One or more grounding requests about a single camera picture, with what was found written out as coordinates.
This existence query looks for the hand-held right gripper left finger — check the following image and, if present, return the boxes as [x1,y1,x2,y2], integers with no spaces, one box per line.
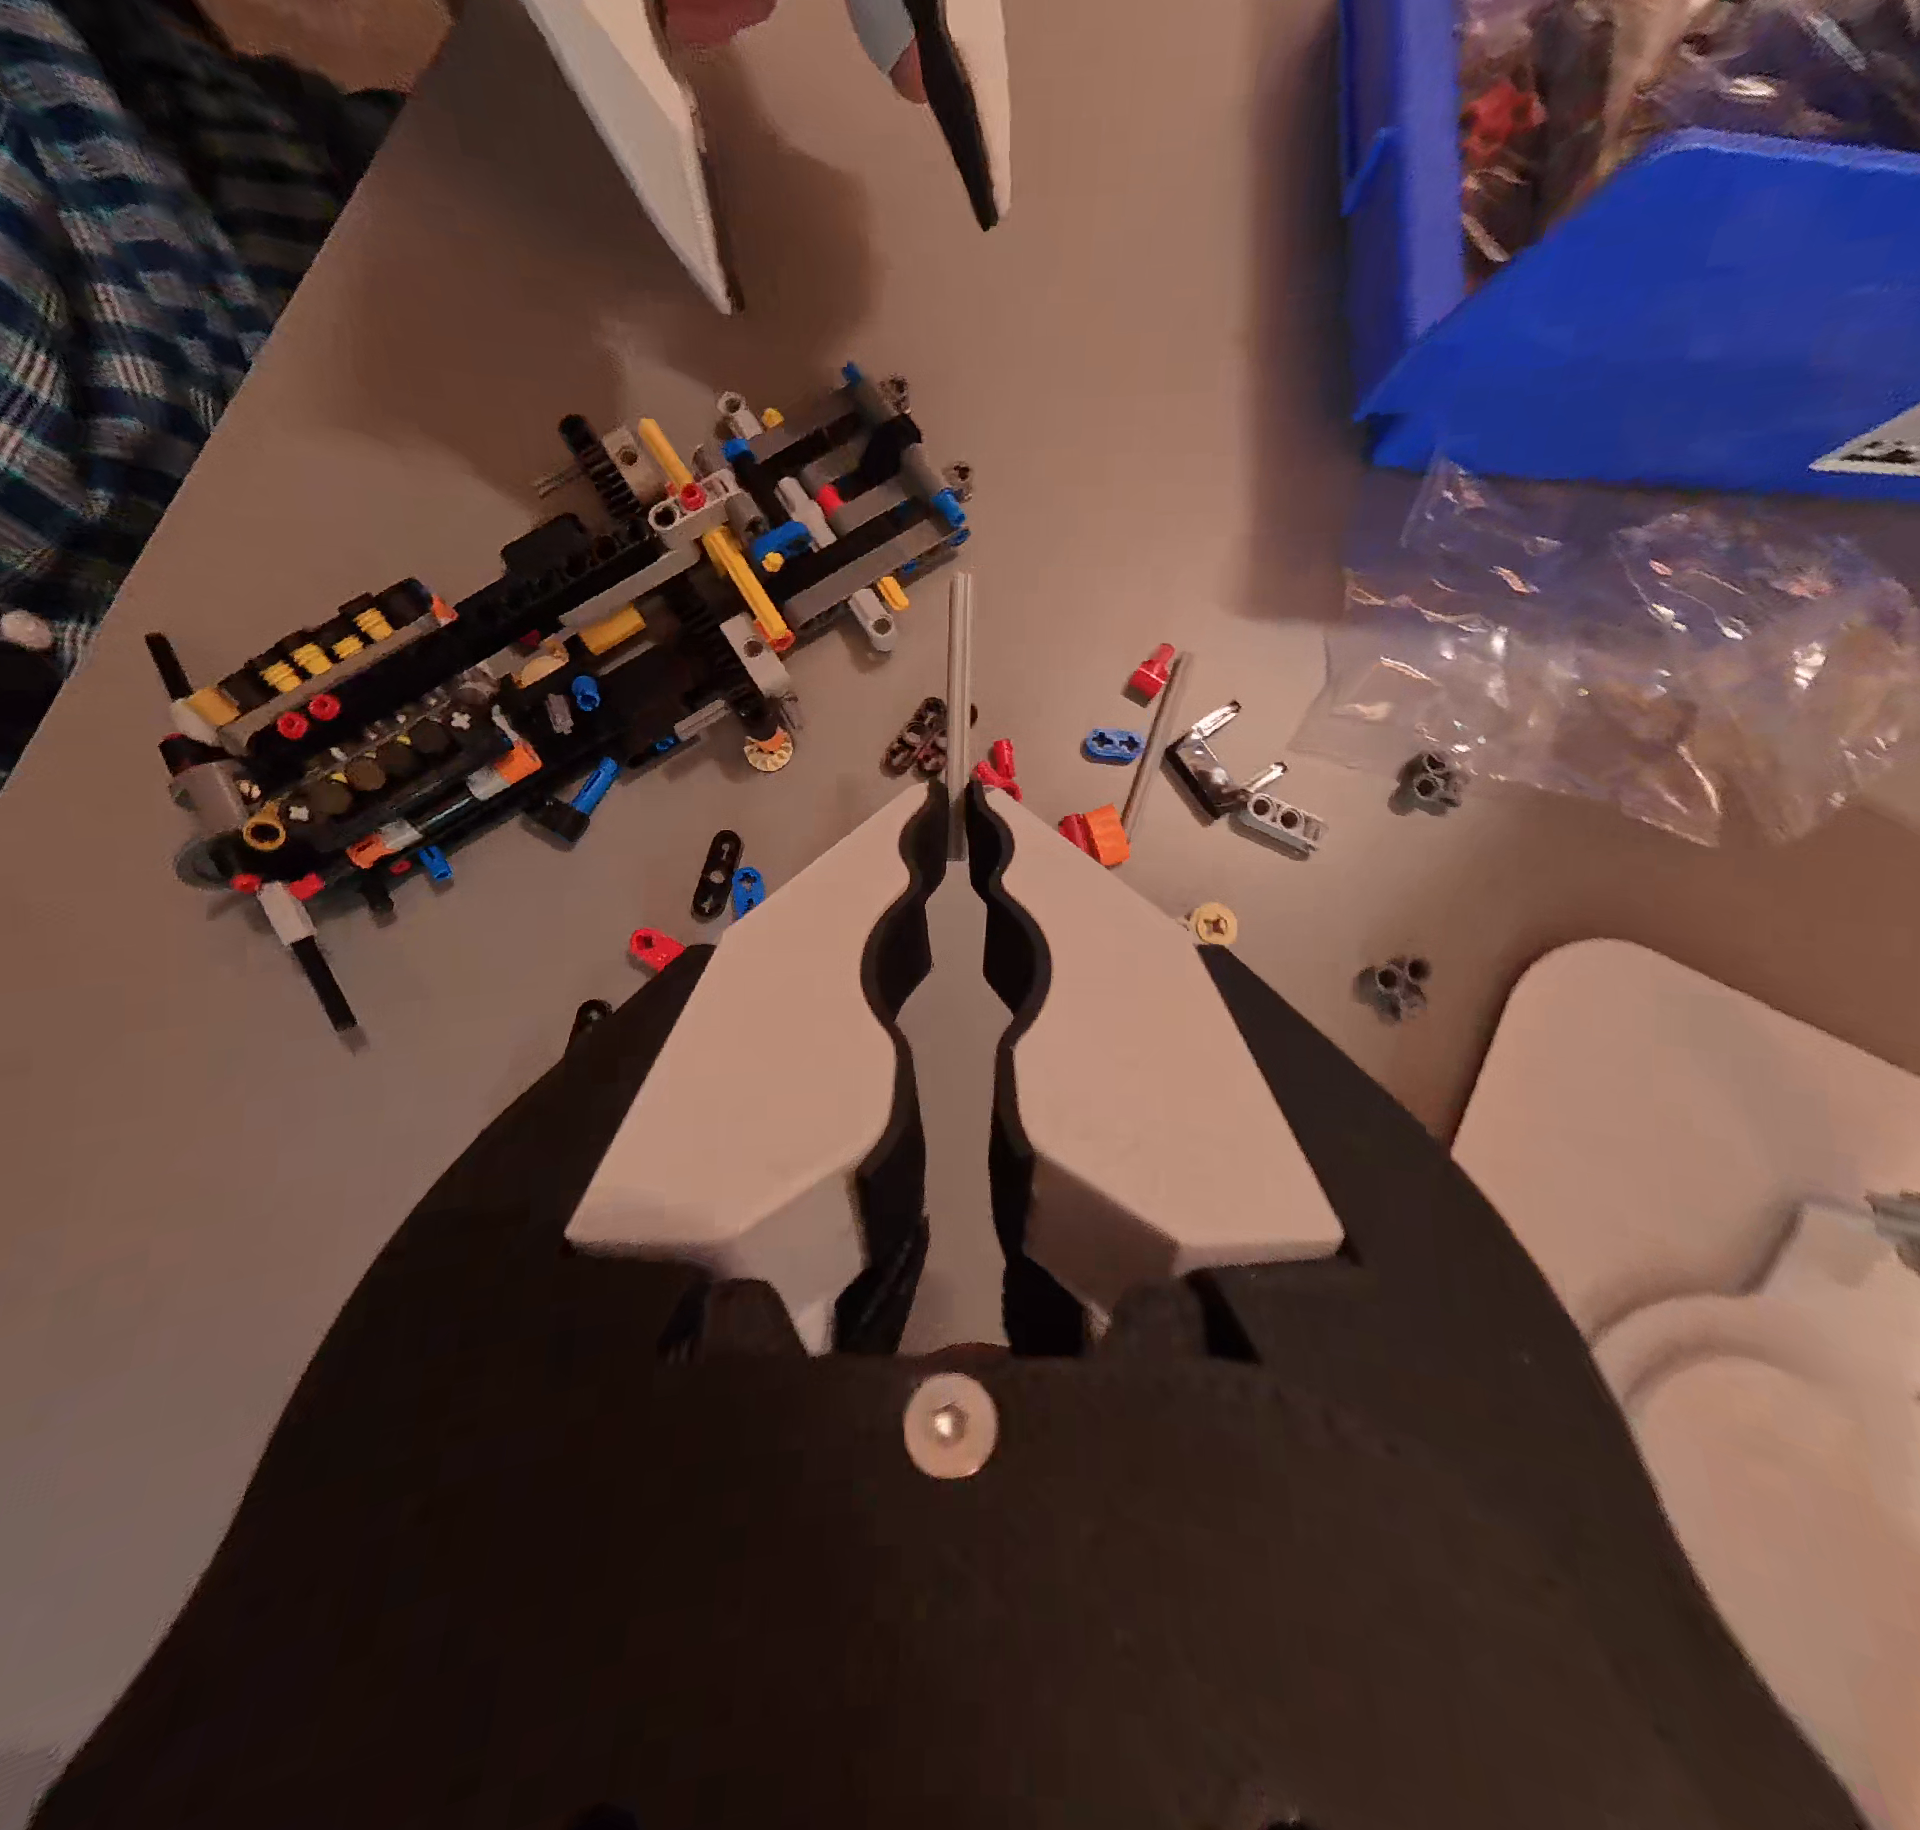
[563,777,950,1355]

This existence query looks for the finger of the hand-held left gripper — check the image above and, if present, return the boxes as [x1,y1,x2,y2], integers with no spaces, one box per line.
[860,0,1017,235]
[468,0,749,320]

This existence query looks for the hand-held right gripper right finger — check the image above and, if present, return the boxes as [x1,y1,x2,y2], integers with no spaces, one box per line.
[964,777,1346,1361]

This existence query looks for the grey lego axle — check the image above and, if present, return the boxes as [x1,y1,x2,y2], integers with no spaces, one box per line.
[945,573,978,864]
[1117,651,1187,839]

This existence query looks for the lego car chassis assembly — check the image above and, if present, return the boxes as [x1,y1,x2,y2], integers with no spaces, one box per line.
[143,359,981,1038]

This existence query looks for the clear bags of lego parts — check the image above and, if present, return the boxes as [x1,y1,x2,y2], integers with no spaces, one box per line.
[1447,0,1920,289]

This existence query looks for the person's torso plaid shirt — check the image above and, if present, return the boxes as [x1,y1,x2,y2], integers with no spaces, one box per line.
[0,0,409,797]

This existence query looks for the clear plastic bag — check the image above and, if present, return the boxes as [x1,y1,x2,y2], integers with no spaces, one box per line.
[1290,459,1920,848]

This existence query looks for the blue plastic bin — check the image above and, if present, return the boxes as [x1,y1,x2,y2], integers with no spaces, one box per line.
[1337,0,1920,501]

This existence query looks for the black u-shaped lego bracket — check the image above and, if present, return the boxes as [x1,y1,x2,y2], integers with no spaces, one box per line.
[1167,697,1292,822]

